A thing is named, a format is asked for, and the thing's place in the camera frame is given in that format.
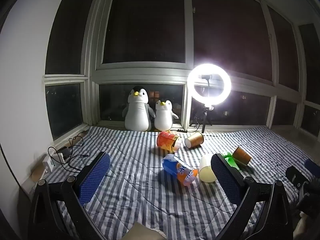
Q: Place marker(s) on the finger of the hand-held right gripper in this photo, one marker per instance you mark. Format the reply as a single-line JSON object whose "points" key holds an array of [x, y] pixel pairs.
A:
{"points": [[296, 177], [312, 167]]}

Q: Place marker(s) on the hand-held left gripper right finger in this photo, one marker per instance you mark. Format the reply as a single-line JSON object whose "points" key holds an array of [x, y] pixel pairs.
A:
{"points": [[226, 177]]}

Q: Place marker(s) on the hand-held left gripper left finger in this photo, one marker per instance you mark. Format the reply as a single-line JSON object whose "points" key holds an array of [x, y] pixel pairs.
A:
{"points": [[95, 177]]}

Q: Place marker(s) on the white paper cup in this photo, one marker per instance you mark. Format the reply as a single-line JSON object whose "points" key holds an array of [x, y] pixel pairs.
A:
{"points": [[207, 171]]}

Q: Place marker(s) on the brown paper cup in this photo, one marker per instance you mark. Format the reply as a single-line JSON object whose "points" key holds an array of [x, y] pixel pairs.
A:
{"points": [[242, 156], [195, 140]]}

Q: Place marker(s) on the orange yellow printed cup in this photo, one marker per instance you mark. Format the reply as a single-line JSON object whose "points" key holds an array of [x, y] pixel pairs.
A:
{"points": [[168, 141]]}

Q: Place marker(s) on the green bottle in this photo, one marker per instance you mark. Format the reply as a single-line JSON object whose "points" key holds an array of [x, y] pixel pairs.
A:
{"points": [[230, 160]]}

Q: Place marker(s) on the black power adapter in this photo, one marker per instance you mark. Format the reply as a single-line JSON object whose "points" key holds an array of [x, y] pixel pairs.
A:
{"points": [[64, 152]]}

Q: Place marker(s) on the white power strip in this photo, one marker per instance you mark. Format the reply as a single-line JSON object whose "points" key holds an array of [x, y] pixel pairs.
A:
{"points": [[53, 161]]}

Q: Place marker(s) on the blue orange Fanta bottle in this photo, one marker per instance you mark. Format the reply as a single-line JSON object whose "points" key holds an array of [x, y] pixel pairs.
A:
{"points": [[178, 171]]}

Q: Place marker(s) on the striped blanket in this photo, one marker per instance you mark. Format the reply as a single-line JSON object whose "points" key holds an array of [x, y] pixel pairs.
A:
{"points": [[150, 192]]}

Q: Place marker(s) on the black power strip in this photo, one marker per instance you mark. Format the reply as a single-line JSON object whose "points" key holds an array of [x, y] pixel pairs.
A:
{"points": [[182, 130]]}

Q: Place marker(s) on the black tripod stand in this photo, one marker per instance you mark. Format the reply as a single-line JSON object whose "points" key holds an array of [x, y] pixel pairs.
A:
{"points": [[207, 116]]}

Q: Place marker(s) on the beige cardboard piece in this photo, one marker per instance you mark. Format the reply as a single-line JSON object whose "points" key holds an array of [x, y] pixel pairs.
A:
{"points": [[147, 233]]}

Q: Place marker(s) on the large penguin plush toy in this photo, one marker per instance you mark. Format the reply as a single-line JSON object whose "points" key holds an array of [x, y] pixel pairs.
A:
{"points": [[137, 110]]}

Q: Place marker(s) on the small penguin plush toy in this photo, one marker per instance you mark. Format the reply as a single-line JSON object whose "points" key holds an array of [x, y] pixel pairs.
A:
{"points": [[163, 116]]}

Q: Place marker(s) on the black phone holder clamp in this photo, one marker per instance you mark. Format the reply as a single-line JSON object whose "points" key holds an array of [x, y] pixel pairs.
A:
{"points": [[207, 77]]}

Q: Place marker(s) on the white window frame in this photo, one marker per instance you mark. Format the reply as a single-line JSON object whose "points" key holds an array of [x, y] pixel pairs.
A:
{"points": [[141, 72]]}

